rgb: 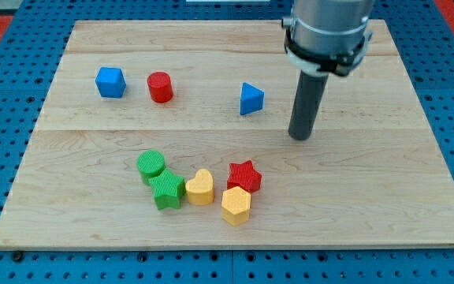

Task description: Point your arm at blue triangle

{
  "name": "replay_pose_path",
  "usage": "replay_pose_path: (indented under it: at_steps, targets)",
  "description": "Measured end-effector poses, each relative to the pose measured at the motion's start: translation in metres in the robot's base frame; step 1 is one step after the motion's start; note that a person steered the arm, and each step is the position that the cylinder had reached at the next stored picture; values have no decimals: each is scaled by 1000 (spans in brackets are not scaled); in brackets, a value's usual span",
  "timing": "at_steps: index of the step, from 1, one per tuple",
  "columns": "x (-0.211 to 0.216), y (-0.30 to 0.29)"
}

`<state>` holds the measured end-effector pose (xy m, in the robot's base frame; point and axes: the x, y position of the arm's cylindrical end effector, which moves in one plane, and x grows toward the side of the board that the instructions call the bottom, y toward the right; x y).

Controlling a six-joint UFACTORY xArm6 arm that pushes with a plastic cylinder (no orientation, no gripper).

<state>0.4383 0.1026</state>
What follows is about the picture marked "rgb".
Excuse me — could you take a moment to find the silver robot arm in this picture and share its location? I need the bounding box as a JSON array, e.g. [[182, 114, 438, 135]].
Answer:
[[281, 0, 374, 77]]

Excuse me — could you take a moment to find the blue triangle block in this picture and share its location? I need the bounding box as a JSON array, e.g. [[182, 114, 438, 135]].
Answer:
[[240, 82, 265, 115]]

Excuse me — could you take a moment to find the red star block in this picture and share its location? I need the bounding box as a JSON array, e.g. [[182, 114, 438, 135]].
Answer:
[[227, 160, 262, 193]]

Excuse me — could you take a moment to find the yellow heart block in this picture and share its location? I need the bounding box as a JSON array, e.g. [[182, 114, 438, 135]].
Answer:
[[185, 169, 214, 206]]

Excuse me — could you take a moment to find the yellow hexagon block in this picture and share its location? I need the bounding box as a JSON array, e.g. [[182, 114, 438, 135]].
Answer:
[[221, 186, 251, 226]]

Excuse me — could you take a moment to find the light wooden board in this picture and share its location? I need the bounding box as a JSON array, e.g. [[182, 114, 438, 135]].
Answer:
[[0, 20, 454, 251]]

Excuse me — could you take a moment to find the green star block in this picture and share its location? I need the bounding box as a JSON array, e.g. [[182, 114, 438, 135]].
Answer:
[[149, 168, 185, 210]]

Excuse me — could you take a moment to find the green cylinder block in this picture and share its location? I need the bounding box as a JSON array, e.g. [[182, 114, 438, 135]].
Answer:
[[136, 150, 166, 185]]

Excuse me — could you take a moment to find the red cylinder block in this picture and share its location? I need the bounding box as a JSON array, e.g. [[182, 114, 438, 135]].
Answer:
[[147, 71, 173, 103]]

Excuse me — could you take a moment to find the dark grey cylindrical pointer rod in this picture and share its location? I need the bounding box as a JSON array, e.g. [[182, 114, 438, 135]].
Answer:
[[288, 71, 328, 140]]

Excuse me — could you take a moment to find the blue cube block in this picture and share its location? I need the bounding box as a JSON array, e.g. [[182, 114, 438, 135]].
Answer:
[[95, 67, 126, 99]]

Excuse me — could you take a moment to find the black clamp ring with cable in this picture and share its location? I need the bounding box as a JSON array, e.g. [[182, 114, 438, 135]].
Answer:
[[283, 28, 373, 77]]

